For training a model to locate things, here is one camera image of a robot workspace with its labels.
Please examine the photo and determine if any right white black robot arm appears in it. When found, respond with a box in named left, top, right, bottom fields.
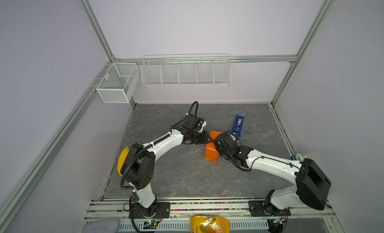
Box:
left=213, top=131, right=332, bottom=216

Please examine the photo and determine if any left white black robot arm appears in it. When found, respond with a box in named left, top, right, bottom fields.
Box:
left=117, top=101, right=210, bottom=211

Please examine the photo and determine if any blue tape dispenser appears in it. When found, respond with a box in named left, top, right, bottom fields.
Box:
left=232, top=115, right=244, bottom=134

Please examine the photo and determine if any yellow banana bunch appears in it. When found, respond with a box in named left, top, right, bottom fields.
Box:
left=117, top=147, right=130, bottom=177

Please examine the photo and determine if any green white tissue pack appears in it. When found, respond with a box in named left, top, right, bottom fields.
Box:
left=291, top=153, right=309, bottom=161

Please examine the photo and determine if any yellow snack bag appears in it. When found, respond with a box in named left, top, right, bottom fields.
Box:
left=190, top=216, right=230, bottom=233

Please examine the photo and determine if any white mesh square basket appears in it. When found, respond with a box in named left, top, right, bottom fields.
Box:
left=96, top=63, right=140, bottom=103

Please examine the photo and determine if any grey cloth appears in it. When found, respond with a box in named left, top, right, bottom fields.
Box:
left=81, top=219, right=119, bottom=233

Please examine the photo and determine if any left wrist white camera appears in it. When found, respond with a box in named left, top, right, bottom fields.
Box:
left=196, top=120, right=207, bottom=132

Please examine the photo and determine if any white wire long shelf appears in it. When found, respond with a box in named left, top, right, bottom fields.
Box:
left=141, top=54, right=232, bottom=87

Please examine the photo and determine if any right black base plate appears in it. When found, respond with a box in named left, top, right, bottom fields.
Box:
left=248, top=200, right=291, bottom=217

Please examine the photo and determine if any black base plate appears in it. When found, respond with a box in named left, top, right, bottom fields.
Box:
left=248, top=200, right=291, bottom=217
left=131, top=201, right=171, bottom=219

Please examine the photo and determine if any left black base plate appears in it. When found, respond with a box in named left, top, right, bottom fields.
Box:
left=131, top=201, right=171, bottom=219

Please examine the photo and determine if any white slotted cable duct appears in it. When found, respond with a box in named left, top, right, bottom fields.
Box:
left=115, top=219, right=270, bottom=233

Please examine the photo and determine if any aluminium rail frame base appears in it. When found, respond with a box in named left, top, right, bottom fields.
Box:
left=84, top=199, right=336, bottom=222

